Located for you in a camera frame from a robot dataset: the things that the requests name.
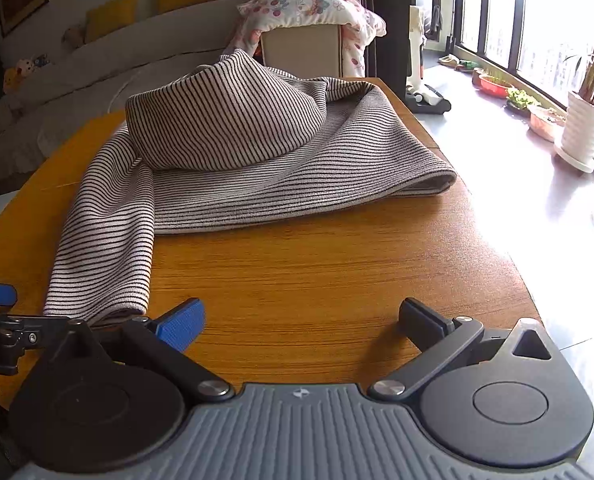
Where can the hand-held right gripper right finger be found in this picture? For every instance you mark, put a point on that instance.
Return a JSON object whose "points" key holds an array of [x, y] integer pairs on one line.
{"points": [[419, 317]]}

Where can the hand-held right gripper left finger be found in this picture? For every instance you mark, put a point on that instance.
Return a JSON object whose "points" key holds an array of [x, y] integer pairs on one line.
{"points": [[182, 322]]}

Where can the grey striped sweater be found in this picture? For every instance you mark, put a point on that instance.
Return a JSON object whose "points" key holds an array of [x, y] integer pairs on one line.
{"points": [[237, 125]]}

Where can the white sofa throw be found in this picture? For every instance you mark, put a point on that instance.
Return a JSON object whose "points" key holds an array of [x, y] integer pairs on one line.
{"points": [[37, 110]]}

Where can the white pot saucer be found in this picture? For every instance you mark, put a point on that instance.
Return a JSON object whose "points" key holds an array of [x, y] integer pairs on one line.
{"points": [[572, 160]]}

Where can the yellow white plush toy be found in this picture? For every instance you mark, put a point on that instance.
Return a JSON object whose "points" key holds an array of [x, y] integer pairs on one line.
{"points": [[19, 72]]}

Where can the pink flower pot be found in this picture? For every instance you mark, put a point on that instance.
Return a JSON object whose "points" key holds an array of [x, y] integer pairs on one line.
{"points": [[547, 125]]}

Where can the small colourful plush toy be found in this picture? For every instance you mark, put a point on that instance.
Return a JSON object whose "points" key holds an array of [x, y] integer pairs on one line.
{"points": [[41, 61]]}

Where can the green plant in black tray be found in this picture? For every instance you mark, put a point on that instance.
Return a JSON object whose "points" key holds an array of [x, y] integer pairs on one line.
{"points": [[522, 99]]}

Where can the red flower pot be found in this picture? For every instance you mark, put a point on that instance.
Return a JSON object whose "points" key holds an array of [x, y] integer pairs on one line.
{"points": [[496, 86]]}

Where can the brown flower pot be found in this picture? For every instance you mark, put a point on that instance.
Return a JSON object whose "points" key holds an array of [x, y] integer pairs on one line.
{"points": [[478, 76]]}

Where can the white ribbed plant pot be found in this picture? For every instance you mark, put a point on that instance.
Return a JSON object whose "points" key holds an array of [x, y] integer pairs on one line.
{"points": [[584, 125]]}

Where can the green slippers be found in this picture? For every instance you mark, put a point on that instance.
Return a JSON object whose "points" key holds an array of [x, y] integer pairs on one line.
{"points": [[469, 65]]}

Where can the white slippers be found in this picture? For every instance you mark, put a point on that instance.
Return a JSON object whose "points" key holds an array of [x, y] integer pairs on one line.
{"points": [[448, 60]]}

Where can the dark curtain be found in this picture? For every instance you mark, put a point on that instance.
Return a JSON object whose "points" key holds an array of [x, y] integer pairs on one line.
{"points": [[392, 50]]}

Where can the beige plush toy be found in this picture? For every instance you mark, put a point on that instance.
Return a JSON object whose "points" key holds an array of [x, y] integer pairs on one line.
{"points": [[73, 36]]}

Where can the cream curved sofa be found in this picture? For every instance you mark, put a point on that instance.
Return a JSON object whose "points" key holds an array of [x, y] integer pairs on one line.
{"points": [[177, 35]]}

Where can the floral printed blanket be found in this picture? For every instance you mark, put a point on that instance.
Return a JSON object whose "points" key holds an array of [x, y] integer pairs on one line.
{"points": [[302, 5]]}

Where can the black window frame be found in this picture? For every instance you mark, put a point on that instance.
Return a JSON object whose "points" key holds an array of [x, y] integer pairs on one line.
{"points": [[517, 35]]}

